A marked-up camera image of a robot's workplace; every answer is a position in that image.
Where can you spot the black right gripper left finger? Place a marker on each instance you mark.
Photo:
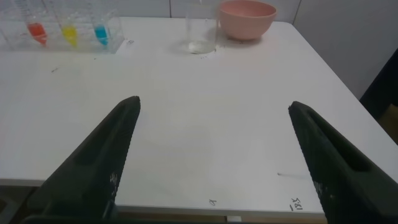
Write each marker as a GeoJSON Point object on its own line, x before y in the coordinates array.
{"type": "Point", "coordinates": [90, 174]}

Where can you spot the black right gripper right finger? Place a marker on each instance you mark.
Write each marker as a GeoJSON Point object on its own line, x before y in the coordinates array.
{"type": "Point", "coordinates": [348, 186]}

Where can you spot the test tube for blue pigment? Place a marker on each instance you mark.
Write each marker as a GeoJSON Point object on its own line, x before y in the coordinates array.
{"type": "Point", "coordinates": [101, 33]}

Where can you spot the test tube for yellow pigment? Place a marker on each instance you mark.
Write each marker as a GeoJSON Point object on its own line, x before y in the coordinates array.
{"type": "Point", "coordinates": [69, 33]}

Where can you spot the clear plastic test tube rack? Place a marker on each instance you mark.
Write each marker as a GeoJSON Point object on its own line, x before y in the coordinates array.
{"type": "Point", "coordinates": [84, 46]}

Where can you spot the test tube with red pigment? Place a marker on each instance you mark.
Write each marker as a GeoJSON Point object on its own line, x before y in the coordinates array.
{"type": "Point", "coordinates": [37, 31]}

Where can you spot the clear glass beaker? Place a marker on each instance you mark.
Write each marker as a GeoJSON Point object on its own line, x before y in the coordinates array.
{"type": "Point", "coordinates": [201, 31]}

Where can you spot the dark furniture beside table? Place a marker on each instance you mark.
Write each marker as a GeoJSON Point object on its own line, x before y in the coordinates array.
{"type": "Point", "coordinates": [382, 87]}

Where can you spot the pink bowl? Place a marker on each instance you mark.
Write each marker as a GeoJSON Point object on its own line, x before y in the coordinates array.
{"type": "Point", "coordinates": [245, 21]}

